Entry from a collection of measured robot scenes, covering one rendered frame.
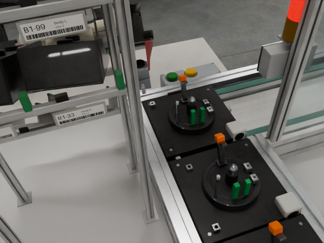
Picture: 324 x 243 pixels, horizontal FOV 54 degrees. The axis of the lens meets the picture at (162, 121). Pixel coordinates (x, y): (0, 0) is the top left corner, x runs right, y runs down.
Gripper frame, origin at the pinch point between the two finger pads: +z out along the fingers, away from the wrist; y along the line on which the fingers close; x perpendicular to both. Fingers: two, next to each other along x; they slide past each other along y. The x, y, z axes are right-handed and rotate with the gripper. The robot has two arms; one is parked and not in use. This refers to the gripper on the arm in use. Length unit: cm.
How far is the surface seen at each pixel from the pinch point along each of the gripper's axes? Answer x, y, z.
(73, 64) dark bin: -33.7, -9.7, 0.8
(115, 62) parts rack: -17.6, -4.3, -0.5
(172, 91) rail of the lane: 17.3, 8.6, 7.5
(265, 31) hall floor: 230, 121, -38
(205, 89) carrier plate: 17.2, 19.4, 8.6
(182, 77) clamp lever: 6.0, 11.4, 4.1
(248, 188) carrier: -17.4, 19.8, 32.4
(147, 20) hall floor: 258, 8, -75
